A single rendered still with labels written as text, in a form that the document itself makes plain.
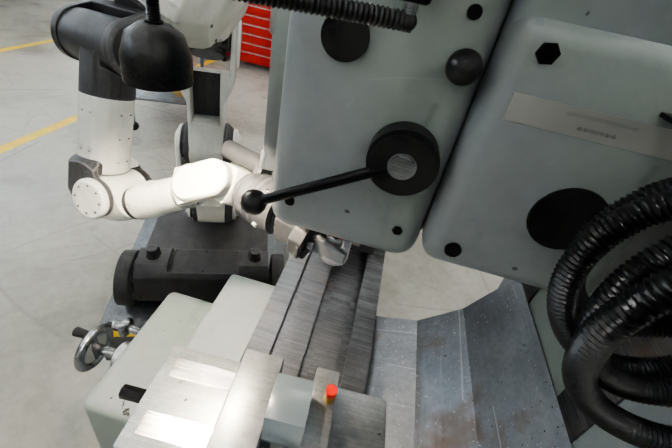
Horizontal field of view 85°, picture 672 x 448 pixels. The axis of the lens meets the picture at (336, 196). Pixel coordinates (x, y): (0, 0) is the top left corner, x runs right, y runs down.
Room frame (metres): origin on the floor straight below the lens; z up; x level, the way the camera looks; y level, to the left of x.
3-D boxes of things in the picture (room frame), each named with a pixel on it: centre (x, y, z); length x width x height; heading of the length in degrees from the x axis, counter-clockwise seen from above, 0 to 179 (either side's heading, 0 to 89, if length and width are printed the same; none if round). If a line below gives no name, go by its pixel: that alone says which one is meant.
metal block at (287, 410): (0.25, 0.00, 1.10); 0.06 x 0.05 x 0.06; 178
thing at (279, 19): (0.45, 0.09, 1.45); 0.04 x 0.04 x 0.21; 85
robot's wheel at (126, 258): (0.87, 0.67, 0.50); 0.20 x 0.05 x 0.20; 15
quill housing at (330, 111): (0.44, -0.02, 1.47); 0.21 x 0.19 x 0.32; 175
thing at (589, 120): (0.42, -0.21, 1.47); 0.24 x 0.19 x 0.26; 175
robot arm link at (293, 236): (0.48, 0.07, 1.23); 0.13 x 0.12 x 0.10; 156
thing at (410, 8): (0.30, -0.02, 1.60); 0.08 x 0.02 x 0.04; 175
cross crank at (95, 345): (0.49, 0.48, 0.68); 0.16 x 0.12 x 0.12; 85
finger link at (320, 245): (0.42, 0.00, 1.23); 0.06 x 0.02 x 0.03; 66
